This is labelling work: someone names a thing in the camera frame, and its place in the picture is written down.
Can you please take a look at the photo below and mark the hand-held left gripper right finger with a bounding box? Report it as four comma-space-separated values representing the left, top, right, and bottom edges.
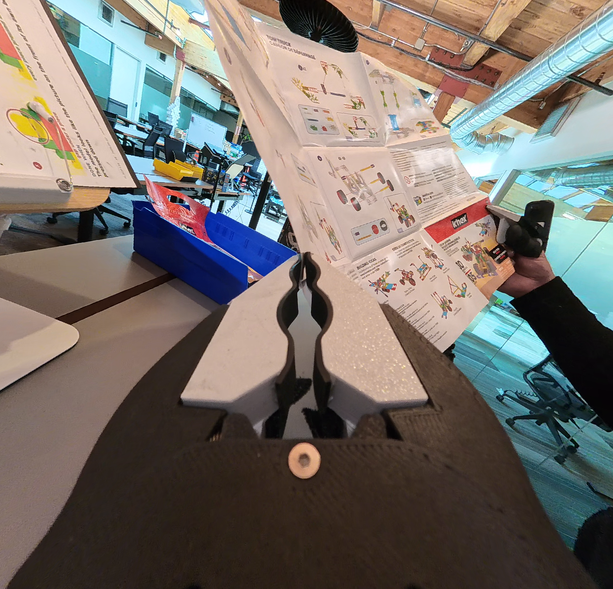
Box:
306, 253, 429, 439

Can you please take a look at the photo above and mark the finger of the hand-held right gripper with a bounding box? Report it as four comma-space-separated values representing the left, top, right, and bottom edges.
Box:
486, 203, 521, 224

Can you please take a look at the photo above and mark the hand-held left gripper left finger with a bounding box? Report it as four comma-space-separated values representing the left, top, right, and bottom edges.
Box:
180, 253, 307, 439

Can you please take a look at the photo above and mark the toy instruction sheet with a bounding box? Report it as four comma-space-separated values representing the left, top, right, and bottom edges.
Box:
184, 0, 517, 355

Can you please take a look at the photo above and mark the person's right forearm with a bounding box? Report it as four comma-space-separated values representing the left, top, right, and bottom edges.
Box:
509, 275, 613, 431

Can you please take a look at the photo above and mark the person's right hand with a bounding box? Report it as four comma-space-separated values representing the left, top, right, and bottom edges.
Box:
497, 250, 557, 300

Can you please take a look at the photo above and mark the blue plastic bin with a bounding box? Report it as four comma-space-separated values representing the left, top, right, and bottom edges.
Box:
132, 200, 299, 306

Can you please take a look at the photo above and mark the black mesh office chair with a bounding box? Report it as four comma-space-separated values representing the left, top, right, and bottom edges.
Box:
496, 357, 602, 465

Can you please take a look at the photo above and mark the yellow plastic bin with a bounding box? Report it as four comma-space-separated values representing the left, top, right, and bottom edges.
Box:
153, 158, 205, 184

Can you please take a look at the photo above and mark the whiteboard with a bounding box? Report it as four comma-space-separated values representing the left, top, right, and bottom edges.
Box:
185, 112, 229, 150

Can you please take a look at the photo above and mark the black pole lamp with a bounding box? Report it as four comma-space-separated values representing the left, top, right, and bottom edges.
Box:
248, 0, 360, 231

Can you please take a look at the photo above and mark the white board with printed sheet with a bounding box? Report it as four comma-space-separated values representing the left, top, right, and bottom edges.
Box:
0, 0, 141, 195

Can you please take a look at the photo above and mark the silver air duct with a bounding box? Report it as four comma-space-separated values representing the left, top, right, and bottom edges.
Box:
449, 0, 613, 155

